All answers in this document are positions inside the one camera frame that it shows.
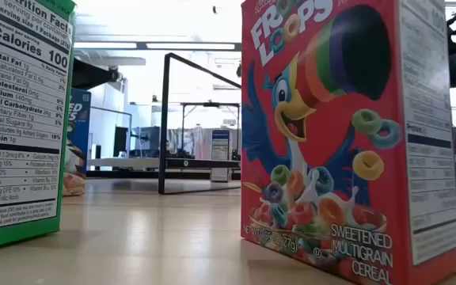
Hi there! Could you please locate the black angled panel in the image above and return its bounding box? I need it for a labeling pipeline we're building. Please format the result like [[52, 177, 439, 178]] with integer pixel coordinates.
[[71, 58, 120, 90]]

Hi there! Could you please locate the black aluminium table frame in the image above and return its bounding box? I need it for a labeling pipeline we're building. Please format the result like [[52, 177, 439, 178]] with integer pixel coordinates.
[[86, 169, 241, 180]]

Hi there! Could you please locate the red Froot Loops cereal box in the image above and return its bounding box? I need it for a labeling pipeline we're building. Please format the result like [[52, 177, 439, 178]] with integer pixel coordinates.
[[240, 0, 456, 285]]

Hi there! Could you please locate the black monitor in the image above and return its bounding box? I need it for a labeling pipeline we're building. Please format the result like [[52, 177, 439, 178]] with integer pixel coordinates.
[[112, 126, 129, 158]]

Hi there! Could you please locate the green Apple Jacks cereal box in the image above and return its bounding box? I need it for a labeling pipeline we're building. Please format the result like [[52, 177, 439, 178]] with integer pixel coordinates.
[[0, 0, 77, 251]]

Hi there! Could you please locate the black background table frame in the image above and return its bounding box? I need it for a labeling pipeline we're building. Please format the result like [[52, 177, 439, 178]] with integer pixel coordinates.
[[180, 101, 241, 159]]

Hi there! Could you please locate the blue Frosted Flakes cereal box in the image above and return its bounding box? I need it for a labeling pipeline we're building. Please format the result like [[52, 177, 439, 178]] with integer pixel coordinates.
[[211, 129, 231, 183], [63, 87, 93, 197]]

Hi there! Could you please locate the long ceiling light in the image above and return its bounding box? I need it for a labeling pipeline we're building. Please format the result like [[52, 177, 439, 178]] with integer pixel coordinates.
[[73, 41, 241, 51]]

